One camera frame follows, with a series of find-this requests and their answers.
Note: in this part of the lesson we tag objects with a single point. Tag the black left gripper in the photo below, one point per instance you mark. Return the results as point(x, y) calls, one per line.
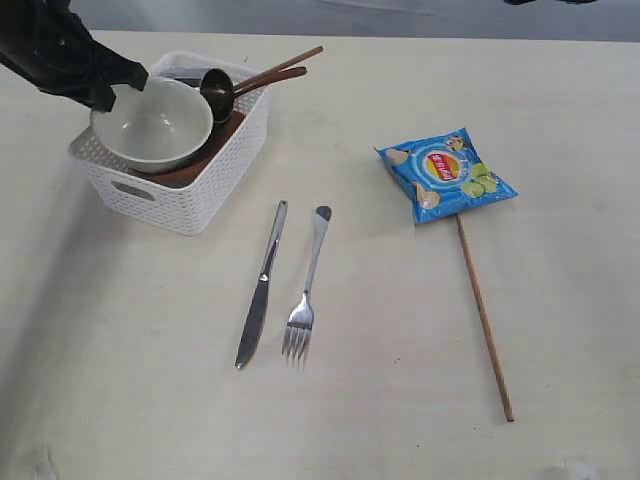
point(45, 43)

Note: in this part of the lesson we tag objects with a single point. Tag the white ceramic bowl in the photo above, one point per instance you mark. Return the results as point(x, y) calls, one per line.
point(157, 129)

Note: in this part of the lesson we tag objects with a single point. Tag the brown wooden spoon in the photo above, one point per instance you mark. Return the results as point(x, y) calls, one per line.
point(272, 78)

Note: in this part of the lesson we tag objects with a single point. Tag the brown wooden chopstick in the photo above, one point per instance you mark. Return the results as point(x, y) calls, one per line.
point(282, 66)
point(485, 323)

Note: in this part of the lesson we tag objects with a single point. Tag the silver table knife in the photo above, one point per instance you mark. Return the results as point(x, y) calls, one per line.
point(257, 310)

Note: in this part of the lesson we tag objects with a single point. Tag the silver metal fork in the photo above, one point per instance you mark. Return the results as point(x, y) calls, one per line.
point(299, 326)

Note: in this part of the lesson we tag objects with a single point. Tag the blue potato chips bag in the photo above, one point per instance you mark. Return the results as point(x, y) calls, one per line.
point(443, 176)

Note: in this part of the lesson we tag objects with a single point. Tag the black metal cup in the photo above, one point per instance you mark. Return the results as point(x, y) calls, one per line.
point(218, 90)

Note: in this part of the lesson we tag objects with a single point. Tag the brown wooden plate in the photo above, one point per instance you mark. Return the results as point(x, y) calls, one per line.
point(186, 174)

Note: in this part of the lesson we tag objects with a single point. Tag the white woven plastic basket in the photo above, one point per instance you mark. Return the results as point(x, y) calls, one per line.
point(186, 210)

